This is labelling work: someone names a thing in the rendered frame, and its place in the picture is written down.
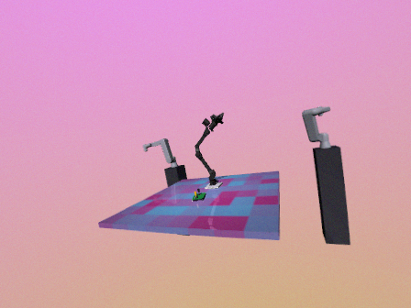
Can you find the green circuit board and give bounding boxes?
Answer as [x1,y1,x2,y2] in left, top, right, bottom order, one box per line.
[192,189,206,201]

